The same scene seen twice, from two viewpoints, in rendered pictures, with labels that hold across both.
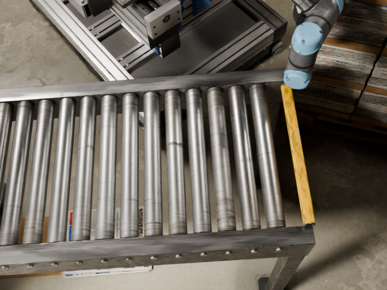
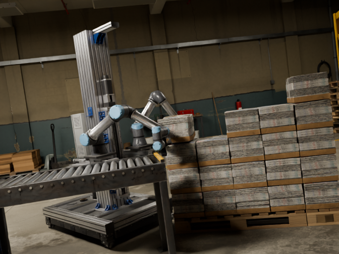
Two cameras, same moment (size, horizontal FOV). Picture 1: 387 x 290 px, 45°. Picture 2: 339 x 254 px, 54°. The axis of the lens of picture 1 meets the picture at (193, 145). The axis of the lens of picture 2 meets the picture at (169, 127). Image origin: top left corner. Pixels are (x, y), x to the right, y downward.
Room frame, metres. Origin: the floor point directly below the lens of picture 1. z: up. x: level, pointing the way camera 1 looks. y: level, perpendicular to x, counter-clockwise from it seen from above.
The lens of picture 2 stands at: (-1.92, 0.11, 1.15)
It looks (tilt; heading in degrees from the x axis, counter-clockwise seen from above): 3 degrees down; 348
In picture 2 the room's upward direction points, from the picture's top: 8 degrees counter-clockwise
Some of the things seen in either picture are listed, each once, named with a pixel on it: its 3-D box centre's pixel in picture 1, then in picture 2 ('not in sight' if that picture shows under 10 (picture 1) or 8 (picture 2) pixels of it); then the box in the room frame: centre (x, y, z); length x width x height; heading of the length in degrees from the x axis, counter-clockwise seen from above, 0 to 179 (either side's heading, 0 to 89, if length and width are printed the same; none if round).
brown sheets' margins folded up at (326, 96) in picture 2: not in sight; (312, 149); (0.75, -1.70, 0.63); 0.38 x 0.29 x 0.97; 157
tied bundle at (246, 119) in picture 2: not in sight; (241, 122); (0.98, -1.17, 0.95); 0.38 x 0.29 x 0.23; 157
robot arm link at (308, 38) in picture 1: (308, 41); (157, 133); (0.79, -0.34, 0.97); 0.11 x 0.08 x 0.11; 143
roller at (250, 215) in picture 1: (243, 155); (139, 164); (0.57, -0.14, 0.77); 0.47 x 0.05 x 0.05; 177
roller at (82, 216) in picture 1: (84, 166); (77, 174); (0.59, 0.32, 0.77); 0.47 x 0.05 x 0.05; 177
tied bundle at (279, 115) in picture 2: not in sight; (274, 118); (0.87, -1.43, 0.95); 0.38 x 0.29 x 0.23; 157
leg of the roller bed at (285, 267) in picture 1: (281, 273); (169, 229); (0.31, -0.25, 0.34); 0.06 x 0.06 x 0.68; 87
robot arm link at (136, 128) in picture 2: not in sight; (137, 129); (1.58, -0.27, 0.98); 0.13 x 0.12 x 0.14; 1
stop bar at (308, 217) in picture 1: (297, 149); (158, 156); (0.55, -0.28, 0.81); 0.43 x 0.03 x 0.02; 177
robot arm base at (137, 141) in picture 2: not in sight; (139, 140); (1.57, -0.27, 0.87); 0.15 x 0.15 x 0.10
